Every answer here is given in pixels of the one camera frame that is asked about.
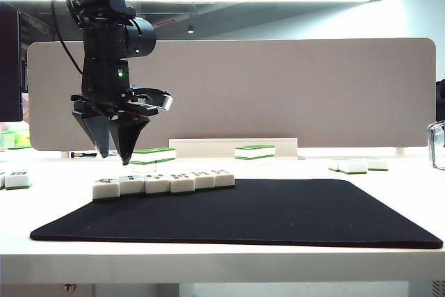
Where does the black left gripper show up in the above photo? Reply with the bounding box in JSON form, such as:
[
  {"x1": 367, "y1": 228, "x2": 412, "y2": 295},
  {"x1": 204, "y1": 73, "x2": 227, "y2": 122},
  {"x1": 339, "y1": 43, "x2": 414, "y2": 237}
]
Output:
[{"x1": 70, "y1": 84, "x2": 165, "y2": 167}]

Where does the bird mahjong tile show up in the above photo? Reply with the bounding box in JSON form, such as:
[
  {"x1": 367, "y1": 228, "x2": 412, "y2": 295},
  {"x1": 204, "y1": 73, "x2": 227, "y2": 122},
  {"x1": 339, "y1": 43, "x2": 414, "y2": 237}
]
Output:
[{"x1": 92, "y1": 178, "x2": 121, "y2": 202}]

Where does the three-bamboo mahjong tile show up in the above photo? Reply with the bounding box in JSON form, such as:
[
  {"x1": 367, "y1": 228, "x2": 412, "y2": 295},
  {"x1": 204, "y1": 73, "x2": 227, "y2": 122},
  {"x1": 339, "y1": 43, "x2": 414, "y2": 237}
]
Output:
[{"x1": 144, "y1": 174, "x2": 172, "y2": 195}]

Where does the bamboo mahjong tile red mark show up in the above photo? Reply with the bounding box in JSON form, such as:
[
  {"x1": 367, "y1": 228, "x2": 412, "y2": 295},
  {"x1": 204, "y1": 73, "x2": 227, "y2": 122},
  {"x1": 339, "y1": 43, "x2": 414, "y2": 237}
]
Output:
[{"x1": 366, "y1": 158, "x2": 389, "y2": 172}]

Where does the black blue screwdriver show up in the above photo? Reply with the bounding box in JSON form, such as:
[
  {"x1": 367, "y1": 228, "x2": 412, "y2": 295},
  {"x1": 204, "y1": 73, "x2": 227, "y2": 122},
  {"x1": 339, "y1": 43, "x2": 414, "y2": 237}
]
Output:
[{"x1": 69, "y1": 151, "x2": 116, "y2": 159}]

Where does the green white box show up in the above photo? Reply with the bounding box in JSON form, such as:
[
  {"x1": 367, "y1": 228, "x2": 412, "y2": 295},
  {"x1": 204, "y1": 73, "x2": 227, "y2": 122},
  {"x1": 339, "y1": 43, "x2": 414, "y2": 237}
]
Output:
[
  {"x1": 13, "y1": 129, "x2": 31, "y2": 149},
  {"x1": 0, "y1": 132, "x2": 17, "y2": 150}
]

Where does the person behind divider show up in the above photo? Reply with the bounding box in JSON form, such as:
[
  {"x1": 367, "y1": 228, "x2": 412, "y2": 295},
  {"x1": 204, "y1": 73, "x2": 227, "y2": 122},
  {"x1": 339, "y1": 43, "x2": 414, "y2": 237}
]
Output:
[{"x1": 21, "y1": 91, "x2": 31, "y2": 124}]

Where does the black monitor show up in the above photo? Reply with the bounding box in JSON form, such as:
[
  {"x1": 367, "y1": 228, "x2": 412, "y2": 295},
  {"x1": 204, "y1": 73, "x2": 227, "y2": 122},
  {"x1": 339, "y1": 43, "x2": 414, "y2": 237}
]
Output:
[{"x1": 0, "y1": 1, "x2": 24, "y2": 122}]

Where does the black mouse mat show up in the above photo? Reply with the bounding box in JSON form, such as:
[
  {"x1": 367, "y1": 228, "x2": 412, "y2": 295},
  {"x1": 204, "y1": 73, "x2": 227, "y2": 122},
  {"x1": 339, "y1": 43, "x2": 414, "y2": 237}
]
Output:
[{"x1": 29, "y1": 178, "x2": 444, "y2": 250}]

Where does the beige desk divider panel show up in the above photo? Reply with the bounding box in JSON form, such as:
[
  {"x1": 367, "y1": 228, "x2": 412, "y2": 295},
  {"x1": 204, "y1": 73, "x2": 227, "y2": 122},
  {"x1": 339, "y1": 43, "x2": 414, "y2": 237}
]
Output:
[{"x1": 26, "y1": 38, "x2": 437, "y2": 152}]

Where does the clear faceted plastic mug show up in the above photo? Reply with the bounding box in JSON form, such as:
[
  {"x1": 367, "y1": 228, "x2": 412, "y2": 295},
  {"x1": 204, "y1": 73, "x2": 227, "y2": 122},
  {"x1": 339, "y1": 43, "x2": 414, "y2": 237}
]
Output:
[{"x1": 426, "y1": 120, "x2": 445, "y2": 172}]

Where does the black device behind divider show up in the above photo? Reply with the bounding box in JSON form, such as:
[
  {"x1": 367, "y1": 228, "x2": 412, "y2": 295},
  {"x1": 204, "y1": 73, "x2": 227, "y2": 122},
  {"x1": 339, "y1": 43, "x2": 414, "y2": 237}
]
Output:
[{"x1": 435, "y1": 79, "x2": 445, "y2": 122}]

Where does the grey perforated panel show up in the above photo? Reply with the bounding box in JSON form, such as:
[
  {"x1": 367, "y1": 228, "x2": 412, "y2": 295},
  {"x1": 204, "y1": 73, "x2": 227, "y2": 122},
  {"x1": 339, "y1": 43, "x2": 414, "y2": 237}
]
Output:
[{"x1": 430, "y1": 279, "x2": 445, "y2": 297}]

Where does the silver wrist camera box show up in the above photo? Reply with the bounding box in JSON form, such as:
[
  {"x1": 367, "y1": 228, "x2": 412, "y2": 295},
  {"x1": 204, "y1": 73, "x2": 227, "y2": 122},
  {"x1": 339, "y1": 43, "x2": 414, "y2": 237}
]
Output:
[{"x1": 152, "y1": 92, "x2": 174, "y2": 112}]

